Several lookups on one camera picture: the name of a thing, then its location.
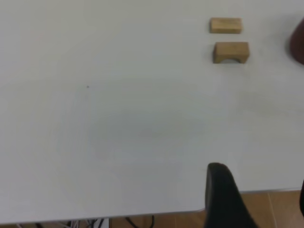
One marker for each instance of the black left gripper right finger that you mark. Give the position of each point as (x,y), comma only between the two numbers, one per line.
(302,199)

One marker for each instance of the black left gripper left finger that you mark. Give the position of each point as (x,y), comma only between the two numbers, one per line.
(221,202)

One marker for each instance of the red ceramic mug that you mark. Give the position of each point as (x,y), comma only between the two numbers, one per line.
(298,42)

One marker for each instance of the arched wooden block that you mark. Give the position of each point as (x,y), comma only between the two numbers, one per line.
(231,50)

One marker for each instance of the flat wooden block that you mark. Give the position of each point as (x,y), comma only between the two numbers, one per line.
(225,25)

